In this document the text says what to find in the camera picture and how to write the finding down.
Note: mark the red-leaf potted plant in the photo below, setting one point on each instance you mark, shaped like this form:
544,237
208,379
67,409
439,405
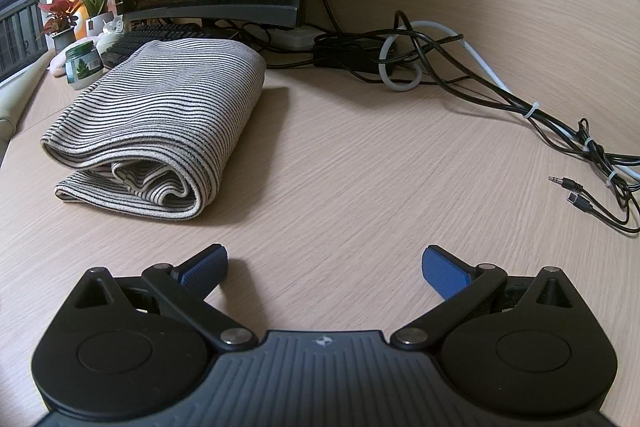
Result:
60,14

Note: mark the green plant in white pot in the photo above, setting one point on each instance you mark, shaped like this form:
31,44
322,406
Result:
97,2

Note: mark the black keyboard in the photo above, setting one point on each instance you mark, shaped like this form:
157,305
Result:
130,42

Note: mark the green white plastic bottle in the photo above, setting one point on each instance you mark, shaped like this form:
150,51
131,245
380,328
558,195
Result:
82,67

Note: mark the window frame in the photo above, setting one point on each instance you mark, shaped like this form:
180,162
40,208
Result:
17,22

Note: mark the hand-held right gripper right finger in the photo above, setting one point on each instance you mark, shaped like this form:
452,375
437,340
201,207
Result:
442,269

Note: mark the striped grey shirt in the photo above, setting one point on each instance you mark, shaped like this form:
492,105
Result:
165,107

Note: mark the pink plush toy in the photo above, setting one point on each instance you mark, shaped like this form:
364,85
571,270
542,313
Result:
57,66

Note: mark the white power strip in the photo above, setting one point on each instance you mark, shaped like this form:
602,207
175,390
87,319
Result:
295,38

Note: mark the yellow round toy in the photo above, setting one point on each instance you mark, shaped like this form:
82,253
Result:
75,2

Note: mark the black power adapter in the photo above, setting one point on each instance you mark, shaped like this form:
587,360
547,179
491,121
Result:
350,54

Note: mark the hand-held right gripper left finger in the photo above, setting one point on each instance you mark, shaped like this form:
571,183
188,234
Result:
207,269

